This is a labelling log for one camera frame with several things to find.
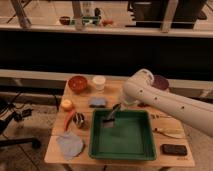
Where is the green background object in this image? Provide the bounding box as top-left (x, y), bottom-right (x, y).
top-left (82, 16), bottom-right (100, 25)

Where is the yellow round fruit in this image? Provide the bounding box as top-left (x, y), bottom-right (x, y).
top-left (61, 99), bottom-right (73, 111)

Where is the red chili pepper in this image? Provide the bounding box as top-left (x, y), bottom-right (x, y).
top-left (64, 109), bottom-right (76, 132)

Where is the small metal fork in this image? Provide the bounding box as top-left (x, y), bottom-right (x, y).
top-left (151, 114), bottom-right (172, 119)

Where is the black office chair base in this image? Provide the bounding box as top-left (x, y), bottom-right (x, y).
top-left (0, 96), bottom-right (43, 150)

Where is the blue sponge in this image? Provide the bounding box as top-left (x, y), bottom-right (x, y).
top-left (89, 97), bottom-right (107, 108)

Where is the orange background object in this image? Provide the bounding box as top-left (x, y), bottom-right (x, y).
top-left (102, 20), bottom-right (114, 27)

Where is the dark red background bowl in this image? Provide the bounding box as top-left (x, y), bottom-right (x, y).
top-left (59, 16), bottom-right (70, 25)

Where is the striped black white ball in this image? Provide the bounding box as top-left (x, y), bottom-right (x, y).
top-left (73, 113), bottom-right (85, 128)

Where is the grey blue cloth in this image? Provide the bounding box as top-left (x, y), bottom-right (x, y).
top-left (56, 132), bottom-right (84, 160)

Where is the green plastic tray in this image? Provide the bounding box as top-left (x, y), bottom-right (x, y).
top-left (89, 109), bottom-right (156, 161)

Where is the purple bowl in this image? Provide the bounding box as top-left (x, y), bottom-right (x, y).
top-left (152, 75), bottom-right (169, 90)

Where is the black rectangular block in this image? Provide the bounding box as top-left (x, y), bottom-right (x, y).
top-left (161, 144), bottom-right (188, 156)

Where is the white cup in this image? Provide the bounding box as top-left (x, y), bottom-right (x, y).
top-left (92, 76), bottom-right (106, 91)

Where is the dark grape bunch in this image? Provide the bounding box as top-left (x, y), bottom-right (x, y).
top-left (137, 103), bottom-right (150, 108)

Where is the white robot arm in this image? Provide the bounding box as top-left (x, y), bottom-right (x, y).
top-left (120, 69), bottom-right (213, 137)

